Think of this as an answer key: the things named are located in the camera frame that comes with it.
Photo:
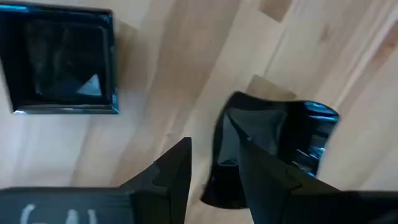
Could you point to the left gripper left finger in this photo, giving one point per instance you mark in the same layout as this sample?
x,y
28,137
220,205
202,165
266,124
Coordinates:
x,y
168,186

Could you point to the black wavy square plate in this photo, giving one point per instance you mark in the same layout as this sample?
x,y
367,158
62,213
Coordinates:
x,y
311,130

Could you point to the small square black plate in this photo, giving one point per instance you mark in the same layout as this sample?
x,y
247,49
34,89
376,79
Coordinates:
x,y
62,62

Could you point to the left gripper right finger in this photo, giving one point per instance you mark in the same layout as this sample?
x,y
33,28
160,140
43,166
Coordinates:
x,y
273,196

